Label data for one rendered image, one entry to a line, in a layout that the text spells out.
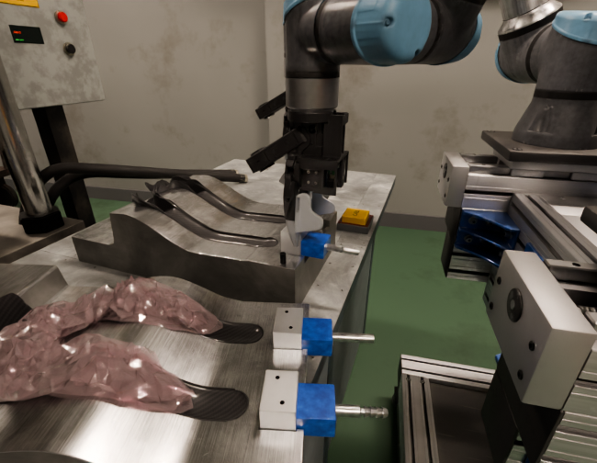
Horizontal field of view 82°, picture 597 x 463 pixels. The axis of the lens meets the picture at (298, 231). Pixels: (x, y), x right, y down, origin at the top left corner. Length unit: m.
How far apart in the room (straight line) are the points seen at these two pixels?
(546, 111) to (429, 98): 1.84
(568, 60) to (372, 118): 1.92
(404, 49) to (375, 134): 2.26
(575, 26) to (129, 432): 0.87
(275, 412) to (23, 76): 1.09
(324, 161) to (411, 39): 0.18
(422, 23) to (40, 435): 0.53
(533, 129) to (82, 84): 1.23
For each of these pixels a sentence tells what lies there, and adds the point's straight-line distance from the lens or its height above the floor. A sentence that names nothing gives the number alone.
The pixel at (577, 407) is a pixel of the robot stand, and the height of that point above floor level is 0.91.
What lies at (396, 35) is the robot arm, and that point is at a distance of 0.40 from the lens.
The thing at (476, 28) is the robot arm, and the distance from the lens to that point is 0.56.
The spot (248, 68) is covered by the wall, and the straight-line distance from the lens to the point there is 2.80.
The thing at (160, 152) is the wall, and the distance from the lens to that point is 3.28.
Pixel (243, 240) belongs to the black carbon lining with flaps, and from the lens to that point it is 0.66.
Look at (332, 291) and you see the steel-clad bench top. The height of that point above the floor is 0.80.
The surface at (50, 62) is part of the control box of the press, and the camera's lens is 1.29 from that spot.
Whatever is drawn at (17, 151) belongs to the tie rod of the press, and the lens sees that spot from 1.07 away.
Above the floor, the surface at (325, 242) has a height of 0.92.
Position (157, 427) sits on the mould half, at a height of 0.87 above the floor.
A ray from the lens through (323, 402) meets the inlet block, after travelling 0.40.
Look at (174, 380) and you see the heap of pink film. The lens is 0.43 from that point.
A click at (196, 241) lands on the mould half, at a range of 0.67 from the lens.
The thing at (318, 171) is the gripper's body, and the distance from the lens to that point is 0.52.
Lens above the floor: 1.18
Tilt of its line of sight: 26 degrees down
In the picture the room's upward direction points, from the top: straight up
